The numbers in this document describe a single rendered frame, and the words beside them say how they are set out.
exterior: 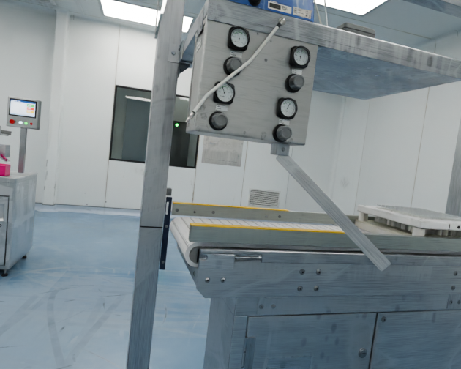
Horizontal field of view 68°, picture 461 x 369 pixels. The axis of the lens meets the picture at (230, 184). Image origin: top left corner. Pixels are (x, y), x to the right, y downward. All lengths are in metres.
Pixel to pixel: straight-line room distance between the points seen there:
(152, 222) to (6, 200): 2.15
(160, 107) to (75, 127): 4.84
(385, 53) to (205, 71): 0.38
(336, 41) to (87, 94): 5.20
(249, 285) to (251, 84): 0.39
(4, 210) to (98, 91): 3.14
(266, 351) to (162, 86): 0.69
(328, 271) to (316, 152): 5.71
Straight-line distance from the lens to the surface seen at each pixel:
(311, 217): 1.06
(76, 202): 5.78
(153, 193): 0.92
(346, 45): 0.75
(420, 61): 0.86
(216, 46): 0.64
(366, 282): 0.87
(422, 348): 1.14
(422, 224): 0.96
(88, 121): 5.71
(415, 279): 0.96
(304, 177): 0.70
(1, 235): 3.06
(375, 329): 1.01
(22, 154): 3.39
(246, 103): 0.63
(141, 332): 1.04
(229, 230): 0.67
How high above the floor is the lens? 1.08
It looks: 4 degrees down
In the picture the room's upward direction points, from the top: 6 degrees clockwise
